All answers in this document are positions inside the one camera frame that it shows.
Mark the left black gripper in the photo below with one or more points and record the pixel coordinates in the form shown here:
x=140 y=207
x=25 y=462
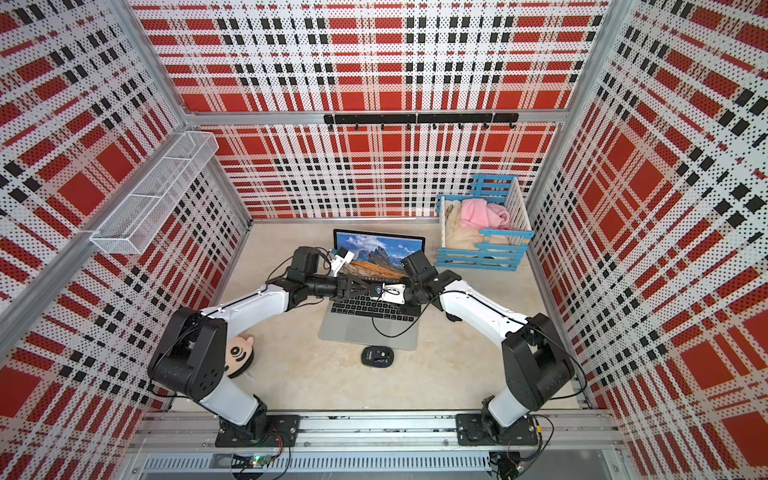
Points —
x=343 y=285

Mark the silver laptop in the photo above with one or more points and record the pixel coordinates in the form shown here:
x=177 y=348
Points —
x=369 y=321

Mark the black wireless mouse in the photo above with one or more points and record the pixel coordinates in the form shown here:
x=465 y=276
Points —
x=377 y=357

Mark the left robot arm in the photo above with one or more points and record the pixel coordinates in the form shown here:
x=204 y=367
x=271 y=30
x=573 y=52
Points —
x=190 y=356

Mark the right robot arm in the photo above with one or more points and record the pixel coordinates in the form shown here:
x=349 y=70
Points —
x=535 y=361

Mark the beige cloth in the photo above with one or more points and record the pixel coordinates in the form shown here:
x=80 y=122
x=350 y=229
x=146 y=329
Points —
x=458 y=237

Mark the blue white storage crate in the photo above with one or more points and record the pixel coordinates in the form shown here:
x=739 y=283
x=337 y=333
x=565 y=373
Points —
x=502 y=250

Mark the pink cloth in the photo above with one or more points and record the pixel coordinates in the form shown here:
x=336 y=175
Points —
x=480 y=214

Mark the cartoon face plush toy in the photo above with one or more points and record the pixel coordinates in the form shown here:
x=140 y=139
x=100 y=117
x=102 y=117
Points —
x=239 y=356

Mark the green circuit board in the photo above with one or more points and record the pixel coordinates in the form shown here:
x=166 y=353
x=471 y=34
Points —
x=245 y=462

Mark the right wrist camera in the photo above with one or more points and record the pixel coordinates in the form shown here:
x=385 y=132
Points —
x=392 y=293

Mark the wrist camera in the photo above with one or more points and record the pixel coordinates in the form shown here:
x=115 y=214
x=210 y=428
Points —
x=392 y=293
x=341 y=257

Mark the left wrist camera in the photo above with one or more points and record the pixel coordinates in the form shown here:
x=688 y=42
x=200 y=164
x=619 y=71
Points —
x=341 y=257

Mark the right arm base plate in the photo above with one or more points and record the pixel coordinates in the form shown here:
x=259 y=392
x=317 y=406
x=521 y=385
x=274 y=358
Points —
x=482 y=430

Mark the black hook rail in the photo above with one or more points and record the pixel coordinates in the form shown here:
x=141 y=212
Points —
x=357 y=120

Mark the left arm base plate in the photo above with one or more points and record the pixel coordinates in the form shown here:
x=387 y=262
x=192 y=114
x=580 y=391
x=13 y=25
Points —
x=264 y=431

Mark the white wire mesh shelf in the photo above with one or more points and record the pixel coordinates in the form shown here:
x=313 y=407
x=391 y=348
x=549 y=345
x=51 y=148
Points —
x=137 y=219

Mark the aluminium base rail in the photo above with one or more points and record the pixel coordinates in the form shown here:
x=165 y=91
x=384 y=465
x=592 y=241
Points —
x=573 y=444

